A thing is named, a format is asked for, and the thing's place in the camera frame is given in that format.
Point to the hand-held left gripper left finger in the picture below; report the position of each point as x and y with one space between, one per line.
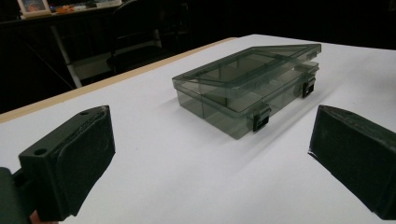
71 161

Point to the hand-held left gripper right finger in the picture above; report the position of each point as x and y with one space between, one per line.
358 161

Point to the smoky transparent plastic compartment box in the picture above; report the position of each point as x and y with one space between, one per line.
236 93

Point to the white board sheet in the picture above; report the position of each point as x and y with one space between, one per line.
174 174

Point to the black folding chair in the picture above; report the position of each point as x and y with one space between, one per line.
134 56

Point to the orange item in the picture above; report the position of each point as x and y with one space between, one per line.
64 9

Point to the framed picture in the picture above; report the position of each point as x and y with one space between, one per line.
33 6

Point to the metal chair frame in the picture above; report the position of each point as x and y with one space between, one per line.
67 59

